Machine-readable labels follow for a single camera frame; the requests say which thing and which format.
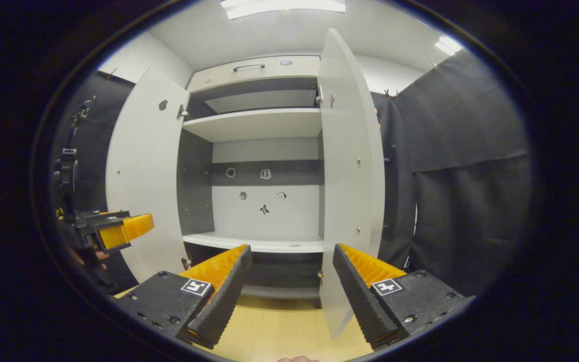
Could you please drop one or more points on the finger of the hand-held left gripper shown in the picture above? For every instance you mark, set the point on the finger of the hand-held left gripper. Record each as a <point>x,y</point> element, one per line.
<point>103,219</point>
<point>128,229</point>

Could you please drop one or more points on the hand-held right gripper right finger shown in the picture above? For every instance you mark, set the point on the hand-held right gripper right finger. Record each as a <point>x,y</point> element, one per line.
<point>365,301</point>

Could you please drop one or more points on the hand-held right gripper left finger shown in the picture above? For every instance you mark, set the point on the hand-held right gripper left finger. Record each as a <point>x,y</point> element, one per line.
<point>224,301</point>

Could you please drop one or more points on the grey cabinet door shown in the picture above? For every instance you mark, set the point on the grey cabinet door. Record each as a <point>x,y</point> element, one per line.
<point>350,151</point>
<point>143,176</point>

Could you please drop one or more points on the white cabinet shelf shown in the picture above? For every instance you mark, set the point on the white cabinet shelf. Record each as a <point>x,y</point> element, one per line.
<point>269,245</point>
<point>254,123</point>

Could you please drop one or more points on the black backdrop cloth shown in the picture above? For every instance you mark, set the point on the black backdrop cloth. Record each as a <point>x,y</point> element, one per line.
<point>470,201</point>

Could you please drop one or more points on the long ceiling light panel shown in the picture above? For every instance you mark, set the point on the long ceiling light panel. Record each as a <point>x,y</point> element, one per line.
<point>282,7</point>

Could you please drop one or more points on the small ceiling light panel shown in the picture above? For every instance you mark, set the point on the small ceiling light panel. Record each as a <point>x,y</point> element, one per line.
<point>448,45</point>

